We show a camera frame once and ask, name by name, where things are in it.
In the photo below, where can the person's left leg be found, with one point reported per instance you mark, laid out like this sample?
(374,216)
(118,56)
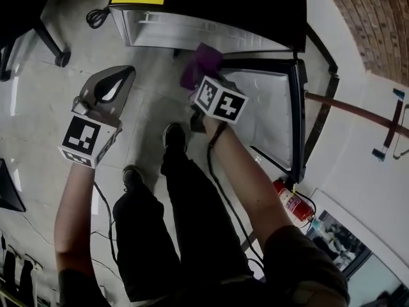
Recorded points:
(143,245)

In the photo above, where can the blue-ended pipe bracket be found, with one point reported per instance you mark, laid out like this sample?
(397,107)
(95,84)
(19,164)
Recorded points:
(391,126)

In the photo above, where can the red fire extinguisher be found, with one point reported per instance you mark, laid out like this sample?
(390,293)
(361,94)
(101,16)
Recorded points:
(292,201)

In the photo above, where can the person's sleeve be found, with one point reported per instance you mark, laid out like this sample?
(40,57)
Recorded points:
(80,288)
(303,264)

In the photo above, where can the person's left shoe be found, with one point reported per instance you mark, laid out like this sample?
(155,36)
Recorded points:
(132,176)

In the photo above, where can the person's right shoe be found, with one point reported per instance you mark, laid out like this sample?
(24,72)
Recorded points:
(174,137)

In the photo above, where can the reddish brown pipe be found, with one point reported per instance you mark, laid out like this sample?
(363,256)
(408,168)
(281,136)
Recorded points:
(354,109)

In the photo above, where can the black flat panel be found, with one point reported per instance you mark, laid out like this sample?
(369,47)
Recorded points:
(9,190)

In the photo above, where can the person's leg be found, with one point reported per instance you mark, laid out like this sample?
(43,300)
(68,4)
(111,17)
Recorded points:
(143,245)
(198,216)

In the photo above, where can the black and white poster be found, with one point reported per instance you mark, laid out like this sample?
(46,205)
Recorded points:
(340,240)

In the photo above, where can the person's left forearm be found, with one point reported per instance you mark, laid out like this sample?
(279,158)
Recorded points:
(75,216)

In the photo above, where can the person's shoe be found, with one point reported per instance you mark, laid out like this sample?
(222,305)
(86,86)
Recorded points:
(174,137)
(132,176)

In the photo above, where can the purple cloth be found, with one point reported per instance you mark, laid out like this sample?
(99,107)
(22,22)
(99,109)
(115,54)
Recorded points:
(203,61)

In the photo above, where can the person's right sleeve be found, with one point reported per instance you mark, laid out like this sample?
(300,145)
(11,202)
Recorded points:
(303,264)

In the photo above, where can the person's left sleeve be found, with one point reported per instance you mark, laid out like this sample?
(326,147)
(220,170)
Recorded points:
(80,288)

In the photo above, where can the person's right leg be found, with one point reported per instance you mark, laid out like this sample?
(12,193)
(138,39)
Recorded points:
(198,216)

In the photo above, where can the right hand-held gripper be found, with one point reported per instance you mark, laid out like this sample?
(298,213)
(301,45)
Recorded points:
(223,105)

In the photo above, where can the person's right forearm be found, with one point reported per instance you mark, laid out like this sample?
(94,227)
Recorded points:
(246,187)

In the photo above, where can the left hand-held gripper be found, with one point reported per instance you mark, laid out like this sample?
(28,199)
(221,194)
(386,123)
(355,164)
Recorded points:
(105,107)

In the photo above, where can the black chair leg with caster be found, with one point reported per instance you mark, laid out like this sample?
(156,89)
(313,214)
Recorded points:
(51,42)

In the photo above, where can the black metal frame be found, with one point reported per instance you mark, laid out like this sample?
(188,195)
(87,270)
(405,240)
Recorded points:
(324,107)

